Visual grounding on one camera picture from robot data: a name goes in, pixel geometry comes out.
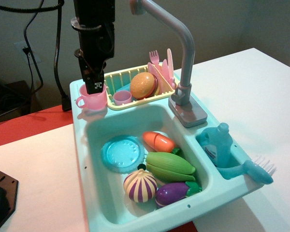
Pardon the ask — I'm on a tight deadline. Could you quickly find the toy hamburger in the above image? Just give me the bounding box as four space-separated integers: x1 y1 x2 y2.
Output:
130 72 160 100

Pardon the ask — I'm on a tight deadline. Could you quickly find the small purple toy cup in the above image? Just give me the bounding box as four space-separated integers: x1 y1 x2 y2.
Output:
113 90 132 106

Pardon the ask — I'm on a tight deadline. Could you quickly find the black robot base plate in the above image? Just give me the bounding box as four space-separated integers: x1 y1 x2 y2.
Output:
0 171 19 228

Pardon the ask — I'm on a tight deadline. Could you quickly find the teal toy sink unit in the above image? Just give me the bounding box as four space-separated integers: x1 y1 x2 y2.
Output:
70 80 261 232

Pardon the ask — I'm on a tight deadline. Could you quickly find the blue toy dish brush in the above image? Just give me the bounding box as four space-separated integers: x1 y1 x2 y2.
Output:
217 156 276 185

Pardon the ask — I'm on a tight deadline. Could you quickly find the black power cord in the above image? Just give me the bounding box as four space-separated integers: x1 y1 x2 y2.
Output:
23 0 45 102

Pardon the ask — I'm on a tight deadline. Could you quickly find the red mat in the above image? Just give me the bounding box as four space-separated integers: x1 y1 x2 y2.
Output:
0 105 73 146

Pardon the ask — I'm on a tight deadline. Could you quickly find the striped toy onion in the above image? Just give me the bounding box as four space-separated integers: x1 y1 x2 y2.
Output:
123 169 158 203

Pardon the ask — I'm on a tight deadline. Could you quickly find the pink toy knife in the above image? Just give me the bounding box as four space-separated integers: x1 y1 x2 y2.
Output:
167 48 174 78

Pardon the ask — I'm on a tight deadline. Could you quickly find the yellow dish rack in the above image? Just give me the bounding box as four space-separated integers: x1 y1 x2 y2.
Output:
104 65 174 111

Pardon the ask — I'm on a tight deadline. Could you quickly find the pink toy cup with handle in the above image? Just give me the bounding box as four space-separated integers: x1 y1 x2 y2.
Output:
76 85 107 111

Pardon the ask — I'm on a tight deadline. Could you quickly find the white wall outlet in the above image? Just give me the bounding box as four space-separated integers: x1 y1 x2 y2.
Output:
14 41 34 64

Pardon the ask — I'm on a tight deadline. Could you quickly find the orange toy carrot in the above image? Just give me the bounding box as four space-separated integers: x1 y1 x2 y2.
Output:
142 131 181 154

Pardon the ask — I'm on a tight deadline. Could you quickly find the blue toy detergent bottle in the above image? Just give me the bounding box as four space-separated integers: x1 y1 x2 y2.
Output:
196 123 233 168

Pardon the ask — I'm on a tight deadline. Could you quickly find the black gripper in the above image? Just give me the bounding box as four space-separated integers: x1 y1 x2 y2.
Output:
71 17 115 94

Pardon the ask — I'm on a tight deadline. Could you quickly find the green toy corn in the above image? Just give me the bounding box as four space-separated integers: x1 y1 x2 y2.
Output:
145 152 196 182

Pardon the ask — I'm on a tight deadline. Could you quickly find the pink toy plate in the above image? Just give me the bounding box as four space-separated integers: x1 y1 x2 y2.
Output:
147 62 168 87

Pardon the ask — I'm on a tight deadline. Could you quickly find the blue toy plate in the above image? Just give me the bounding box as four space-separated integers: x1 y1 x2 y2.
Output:
101 135 145 174

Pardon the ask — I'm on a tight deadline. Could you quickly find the pink toy fork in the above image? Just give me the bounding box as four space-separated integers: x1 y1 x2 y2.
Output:
149 50 160 65

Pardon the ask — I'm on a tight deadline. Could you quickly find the purple toy eggplant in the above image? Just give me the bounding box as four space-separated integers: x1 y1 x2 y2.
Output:
155 181 203 208

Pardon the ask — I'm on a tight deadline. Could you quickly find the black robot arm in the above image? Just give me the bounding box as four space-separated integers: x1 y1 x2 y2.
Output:
71 0 115 94

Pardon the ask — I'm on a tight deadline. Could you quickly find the grey toy faucet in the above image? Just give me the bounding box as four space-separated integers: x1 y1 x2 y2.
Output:
130 0 207 128

